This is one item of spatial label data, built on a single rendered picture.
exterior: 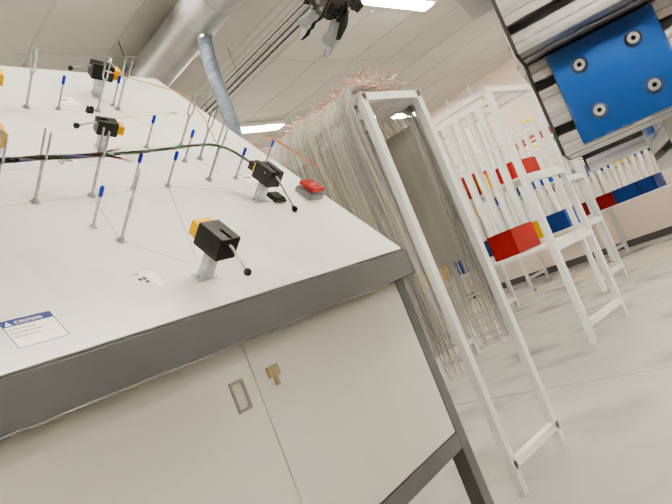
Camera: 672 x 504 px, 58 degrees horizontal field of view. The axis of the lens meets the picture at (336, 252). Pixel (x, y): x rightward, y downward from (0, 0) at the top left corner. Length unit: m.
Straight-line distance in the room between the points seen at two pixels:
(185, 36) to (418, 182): 2.67
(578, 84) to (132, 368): 0.68
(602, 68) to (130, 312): 0.73
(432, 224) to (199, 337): 1.57
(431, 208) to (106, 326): 1.69
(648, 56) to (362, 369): 0.93
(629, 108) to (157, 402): 0.74
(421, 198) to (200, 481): 1.68
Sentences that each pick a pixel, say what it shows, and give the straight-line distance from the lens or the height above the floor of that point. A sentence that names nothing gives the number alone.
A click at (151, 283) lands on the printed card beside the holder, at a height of 0.95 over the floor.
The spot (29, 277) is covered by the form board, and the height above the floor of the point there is 1.01.
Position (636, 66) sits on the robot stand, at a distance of 0.59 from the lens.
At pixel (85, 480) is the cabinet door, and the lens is 0.92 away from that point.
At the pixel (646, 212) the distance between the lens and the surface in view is 9.62.
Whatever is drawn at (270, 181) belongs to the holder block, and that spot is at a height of 1.12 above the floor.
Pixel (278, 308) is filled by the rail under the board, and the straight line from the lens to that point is 1.14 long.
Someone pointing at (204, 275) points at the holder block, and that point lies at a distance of 1.11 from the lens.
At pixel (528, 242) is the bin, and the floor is 0.70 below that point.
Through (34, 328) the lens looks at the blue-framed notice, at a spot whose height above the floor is 0.92.
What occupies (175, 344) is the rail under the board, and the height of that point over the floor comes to 0.83.
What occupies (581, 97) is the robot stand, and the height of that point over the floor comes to 0.89.
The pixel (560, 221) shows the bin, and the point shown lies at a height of 0.74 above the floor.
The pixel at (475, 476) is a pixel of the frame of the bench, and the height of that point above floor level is 0.29.
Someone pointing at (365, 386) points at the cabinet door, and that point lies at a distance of 1.33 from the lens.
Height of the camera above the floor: 0.80
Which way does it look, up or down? 5 degrees up
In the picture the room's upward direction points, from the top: 22 degrees counter-clockwise
